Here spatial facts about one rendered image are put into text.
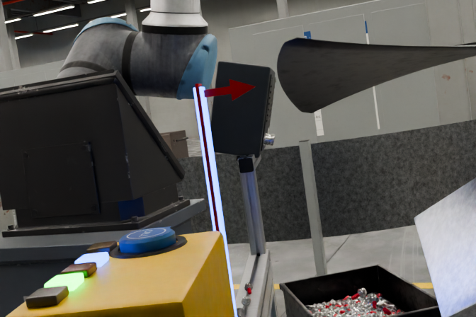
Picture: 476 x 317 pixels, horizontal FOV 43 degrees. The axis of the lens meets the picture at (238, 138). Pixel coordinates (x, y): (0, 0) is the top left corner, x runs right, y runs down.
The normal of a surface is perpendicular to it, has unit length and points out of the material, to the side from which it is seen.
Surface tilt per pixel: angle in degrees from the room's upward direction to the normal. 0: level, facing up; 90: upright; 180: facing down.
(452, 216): 55
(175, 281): 0
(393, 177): 90
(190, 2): 105
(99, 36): 45
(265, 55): 90
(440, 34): 90
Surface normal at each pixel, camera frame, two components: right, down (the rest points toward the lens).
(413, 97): -0.39, 0.11
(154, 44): -0.56, 0.18
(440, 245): -0.79, -0.44
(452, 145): 0.29, 0.02
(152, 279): -0.14, -0.99
